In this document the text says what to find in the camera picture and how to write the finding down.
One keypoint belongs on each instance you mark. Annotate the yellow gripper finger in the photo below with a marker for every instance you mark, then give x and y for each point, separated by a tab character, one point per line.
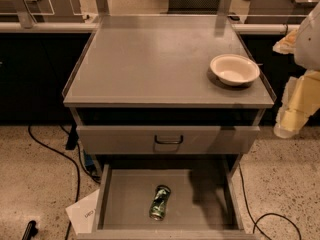
287	44
300	100

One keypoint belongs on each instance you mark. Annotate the green soda can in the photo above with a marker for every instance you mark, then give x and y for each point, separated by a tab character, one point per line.
158	206

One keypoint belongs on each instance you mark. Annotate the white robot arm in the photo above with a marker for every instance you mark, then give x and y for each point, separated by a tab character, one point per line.
307	51

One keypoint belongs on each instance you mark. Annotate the grey drawer cabinet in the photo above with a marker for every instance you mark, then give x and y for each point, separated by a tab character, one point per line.
155	71

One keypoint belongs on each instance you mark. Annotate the open grey middle drawer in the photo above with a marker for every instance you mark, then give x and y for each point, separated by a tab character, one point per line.
174	200

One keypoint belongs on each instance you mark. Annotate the grey top drawer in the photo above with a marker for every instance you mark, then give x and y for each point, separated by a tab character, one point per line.
120	140

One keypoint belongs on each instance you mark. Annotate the grey background desk right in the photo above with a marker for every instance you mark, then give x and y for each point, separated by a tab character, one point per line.
279	11

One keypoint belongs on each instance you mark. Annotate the grey background desk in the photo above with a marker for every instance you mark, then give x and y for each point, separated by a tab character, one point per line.
279	11
51	11

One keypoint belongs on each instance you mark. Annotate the white bowl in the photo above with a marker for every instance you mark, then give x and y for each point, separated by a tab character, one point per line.
234	70

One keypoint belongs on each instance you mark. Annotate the white paper sheet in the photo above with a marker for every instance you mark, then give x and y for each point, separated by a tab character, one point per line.
81	214

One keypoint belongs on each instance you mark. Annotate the grey background desk left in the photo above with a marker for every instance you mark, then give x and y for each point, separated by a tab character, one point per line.
51	11

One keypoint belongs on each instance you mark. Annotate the black object on floor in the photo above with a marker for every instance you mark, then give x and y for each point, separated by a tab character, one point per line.
30	230

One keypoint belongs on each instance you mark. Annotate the black drawer handle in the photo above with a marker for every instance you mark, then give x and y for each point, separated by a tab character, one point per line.
168	140

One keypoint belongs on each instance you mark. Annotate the white horizontal rail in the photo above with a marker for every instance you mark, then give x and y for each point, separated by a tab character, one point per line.
246	29

